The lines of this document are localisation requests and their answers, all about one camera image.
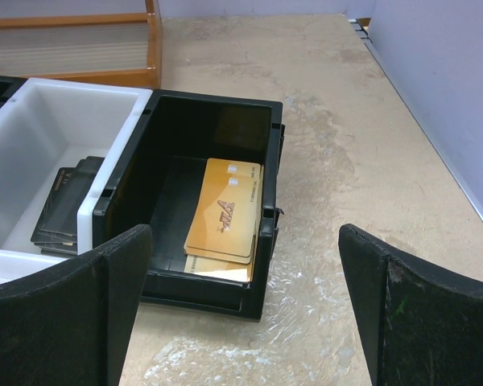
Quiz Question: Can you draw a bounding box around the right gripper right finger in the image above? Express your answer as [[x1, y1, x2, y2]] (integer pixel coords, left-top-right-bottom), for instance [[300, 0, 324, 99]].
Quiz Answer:
[[338, 224, 483, 385]]

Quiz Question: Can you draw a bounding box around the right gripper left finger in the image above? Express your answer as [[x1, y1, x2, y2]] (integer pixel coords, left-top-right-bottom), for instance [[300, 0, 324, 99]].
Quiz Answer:
[[0, 224, 152, 385]]

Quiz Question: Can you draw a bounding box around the black and white organizer tray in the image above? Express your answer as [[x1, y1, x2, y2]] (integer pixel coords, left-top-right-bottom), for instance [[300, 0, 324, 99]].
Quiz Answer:
[[0, 76, 284, 321]]

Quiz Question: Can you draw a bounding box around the wooden three-tier shelf rack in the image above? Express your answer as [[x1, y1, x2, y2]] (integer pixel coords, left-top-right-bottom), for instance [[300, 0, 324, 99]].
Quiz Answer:
[[0, 1, 163, 88]]

